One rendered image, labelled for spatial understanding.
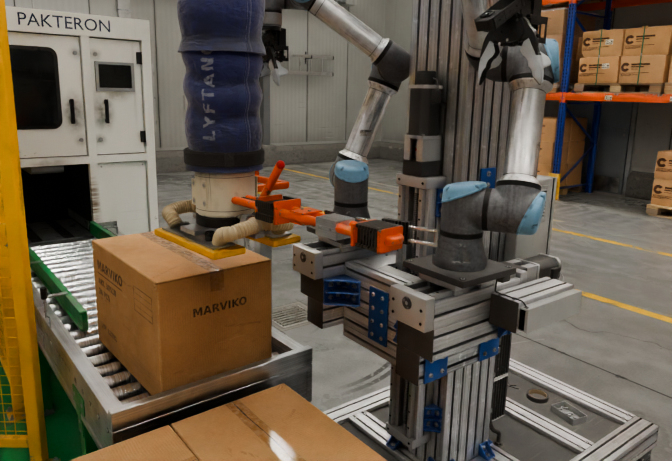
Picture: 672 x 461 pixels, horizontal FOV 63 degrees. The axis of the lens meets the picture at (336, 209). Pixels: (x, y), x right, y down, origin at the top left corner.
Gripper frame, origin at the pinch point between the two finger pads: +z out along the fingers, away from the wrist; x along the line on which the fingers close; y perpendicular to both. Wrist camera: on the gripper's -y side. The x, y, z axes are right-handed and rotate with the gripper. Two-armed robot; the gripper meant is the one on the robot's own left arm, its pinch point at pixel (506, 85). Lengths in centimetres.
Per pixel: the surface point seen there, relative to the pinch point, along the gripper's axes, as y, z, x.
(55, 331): -65, 93, 147
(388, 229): -23.4, 29.2, 8.5
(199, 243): -41, 42, 64
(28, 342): -74, 96, 151
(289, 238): -17, 43, 57
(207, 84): -36, 1, 66
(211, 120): -36, 10, 66
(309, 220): -27, 31, 31
